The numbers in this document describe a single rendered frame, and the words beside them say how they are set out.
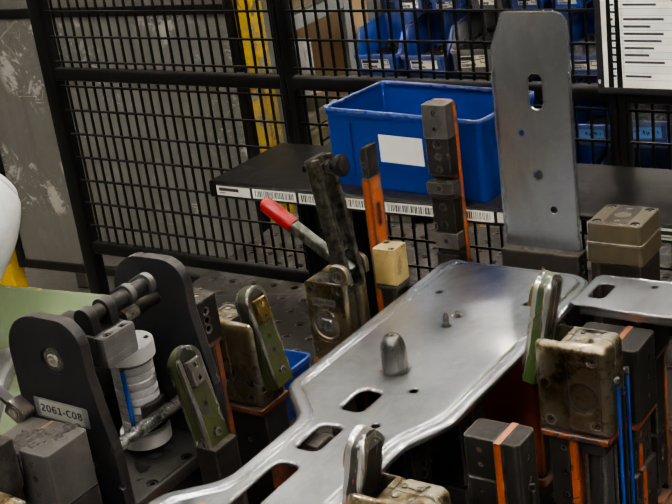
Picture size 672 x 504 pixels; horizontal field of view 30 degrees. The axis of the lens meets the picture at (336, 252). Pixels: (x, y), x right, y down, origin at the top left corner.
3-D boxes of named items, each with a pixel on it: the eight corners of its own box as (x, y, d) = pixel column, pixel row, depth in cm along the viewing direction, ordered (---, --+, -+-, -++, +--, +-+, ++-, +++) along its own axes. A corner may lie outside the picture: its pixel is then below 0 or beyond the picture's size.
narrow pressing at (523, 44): (580, 253, 175) (565, 11, 162) (505, 245, 181) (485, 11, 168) (581, 252, 175) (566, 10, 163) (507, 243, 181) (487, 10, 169)
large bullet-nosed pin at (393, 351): (401, 389, 148) (395, 339, 146) (379, 385, 150) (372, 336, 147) (415, 377, 150) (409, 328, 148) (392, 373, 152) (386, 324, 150)
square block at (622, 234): (651, 462, 178) (640, 227, 165) (597, 452, 182) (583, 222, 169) (670, 435, 184) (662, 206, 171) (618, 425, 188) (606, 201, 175)
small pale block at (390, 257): (421, 485, 180) (393, 251, 167) (400, 480, 182) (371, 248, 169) (433, 472, 183) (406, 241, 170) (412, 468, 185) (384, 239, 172)
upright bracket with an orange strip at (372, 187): (406, 470, 184) (365, 148, 166) (398, 468, 185) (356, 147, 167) (416, 460, 187) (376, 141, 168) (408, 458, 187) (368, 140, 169)
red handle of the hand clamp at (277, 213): (347, 272, 162) (255, 201, 166) (341, 284, 163) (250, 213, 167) (364, 259, 165) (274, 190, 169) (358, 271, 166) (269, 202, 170)
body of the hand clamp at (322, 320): (374, 515, 175) (342, 285, 162) (334, 504, 179) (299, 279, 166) (396, 493, 179) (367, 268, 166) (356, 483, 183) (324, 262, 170)
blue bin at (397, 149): (486, 204, 189) (478, 121, 184) (331, 182, 208) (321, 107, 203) (542, 169, 200) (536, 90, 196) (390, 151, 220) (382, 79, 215)
